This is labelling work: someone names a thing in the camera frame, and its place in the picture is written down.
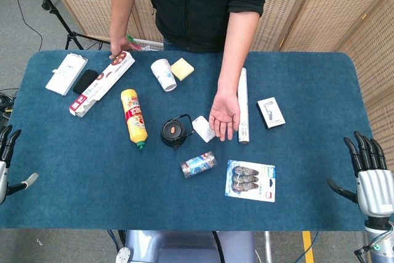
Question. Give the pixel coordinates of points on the person's right forearm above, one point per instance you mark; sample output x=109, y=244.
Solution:
x=121, y=10

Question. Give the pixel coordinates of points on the small white card box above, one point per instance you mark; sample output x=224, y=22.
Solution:
x=203, y=129

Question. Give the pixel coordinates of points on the person's left forearm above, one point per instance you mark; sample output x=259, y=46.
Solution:
x=238, y=50

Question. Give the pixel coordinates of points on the green red small packet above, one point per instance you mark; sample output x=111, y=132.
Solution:
x=133, y=41

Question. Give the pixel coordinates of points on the robot right five-finger hand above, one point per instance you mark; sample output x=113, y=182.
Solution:
x=374, y=189

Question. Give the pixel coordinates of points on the black tripod stand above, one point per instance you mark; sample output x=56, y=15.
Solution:
x=58, y=13

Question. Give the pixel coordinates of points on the person's torso black jacket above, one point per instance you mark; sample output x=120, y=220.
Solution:
x=191, y=4

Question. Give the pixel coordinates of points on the correction tape blister pack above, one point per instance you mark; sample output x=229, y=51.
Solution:
x=250, y=180

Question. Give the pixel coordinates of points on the long red white box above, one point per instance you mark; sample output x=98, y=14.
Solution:
x=101, y=84

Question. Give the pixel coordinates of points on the black small teapot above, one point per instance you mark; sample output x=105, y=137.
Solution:
x=173, y=132

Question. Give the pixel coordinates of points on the white box with gimbal print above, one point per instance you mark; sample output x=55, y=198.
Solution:
x=271, y=112

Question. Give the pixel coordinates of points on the person's left hand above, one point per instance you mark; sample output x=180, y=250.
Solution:
x=224, y=115

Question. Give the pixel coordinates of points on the blue table cloth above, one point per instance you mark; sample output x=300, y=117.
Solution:
x=191, y=207

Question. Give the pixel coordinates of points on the robot torso base silver-blue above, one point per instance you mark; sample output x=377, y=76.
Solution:
x=184, y=247

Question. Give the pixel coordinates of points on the yellow sticky note pad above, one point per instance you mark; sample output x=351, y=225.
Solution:
x=182, y=69

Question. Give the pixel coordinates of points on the yellow sauce bottle green cap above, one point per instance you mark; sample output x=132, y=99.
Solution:
x=134, y=118

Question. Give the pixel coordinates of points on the person's right hand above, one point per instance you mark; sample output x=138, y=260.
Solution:
x=119, y=46

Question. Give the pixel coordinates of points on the robot left five-finger hand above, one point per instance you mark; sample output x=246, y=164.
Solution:
x=2, y=170

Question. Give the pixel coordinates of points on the small blue-labelled packet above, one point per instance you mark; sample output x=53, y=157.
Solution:
x=198, y=164

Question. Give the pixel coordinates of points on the white paper cup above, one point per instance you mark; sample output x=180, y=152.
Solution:
x=164, y=75

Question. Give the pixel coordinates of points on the flat white cardboard box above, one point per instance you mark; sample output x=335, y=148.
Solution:
x=66, y=73

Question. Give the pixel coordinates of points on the black soft pouch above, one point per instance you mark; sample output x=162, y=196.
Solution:
x=85, y=81

